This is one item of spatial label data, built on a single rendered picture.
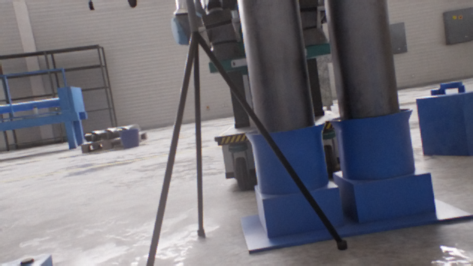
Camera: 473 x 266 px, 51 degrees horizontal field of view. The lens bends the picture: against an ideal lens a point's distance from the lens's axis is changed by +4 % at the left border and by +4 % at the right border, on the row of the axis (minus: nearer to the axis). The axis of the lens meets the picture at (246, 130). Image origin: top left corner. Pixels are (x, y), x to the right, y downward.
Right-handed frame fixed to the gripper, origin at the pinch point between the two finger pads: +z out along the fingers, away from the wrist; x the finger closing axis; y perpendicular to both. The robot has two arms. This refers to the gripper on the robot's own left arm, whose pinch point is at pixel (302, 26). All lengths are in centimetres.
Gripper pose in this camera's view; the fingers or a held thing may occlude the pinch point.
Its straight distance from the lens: 214.0
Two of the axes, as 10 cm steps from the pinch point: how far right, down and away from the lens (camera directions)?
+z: -0.6, 9.5, -3.0
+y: -2.3, -3.0, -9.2
